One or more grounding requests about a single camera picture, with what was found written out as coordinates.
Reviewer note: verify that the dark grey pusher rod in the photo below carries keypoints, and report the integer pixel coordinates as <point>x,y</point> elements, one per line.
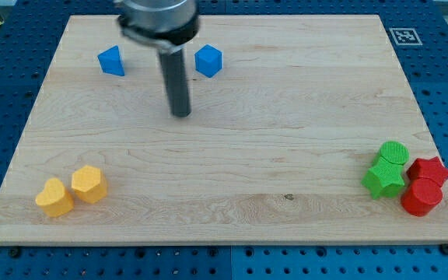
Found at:
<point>175,81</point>

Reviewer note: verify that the blue triangle block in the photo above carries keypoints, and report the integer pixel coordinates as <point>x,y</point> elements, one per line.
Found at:
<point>111,62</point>

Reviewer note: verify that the wooden board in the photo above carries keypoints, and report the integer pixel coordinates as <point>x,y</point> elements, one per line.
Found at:
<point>273,153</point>

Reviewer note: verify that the blue cube block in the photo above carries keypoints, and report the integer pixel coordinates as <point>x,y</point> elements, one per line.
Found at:
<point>208,61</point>

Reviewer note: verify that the yellow hexagon block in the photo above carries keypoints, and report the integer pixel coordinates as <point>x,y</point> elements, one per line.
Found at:
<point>89,184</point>

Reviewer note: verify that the yellow heart block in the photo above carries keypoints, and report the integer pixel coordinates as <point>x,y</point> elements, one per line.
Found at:
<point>54,200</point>

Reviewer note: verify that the white fiducial marker tag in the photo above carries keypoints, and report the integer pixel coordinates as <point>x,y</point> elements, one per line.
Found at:
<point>405,36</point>

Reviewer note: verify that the green cylinder block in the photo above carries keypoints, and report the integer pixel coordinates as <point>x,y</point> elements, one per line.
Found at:
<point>393,152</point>

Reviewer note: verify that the green star block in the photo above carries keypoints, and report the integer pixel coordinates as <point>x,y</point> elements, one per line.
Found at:
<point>383,179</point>

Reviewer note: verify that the red star block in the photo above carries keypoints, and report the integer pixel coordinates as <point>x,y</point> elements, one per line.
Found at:
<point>432,169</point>

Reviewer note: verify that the red cylinder block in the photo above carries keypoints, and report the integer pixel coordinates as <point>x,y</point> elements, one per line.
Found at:
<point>421,197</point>

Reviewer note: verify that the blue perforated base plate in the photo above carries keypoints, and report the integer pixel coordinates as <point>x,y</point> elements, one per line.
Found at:
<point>28,40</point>

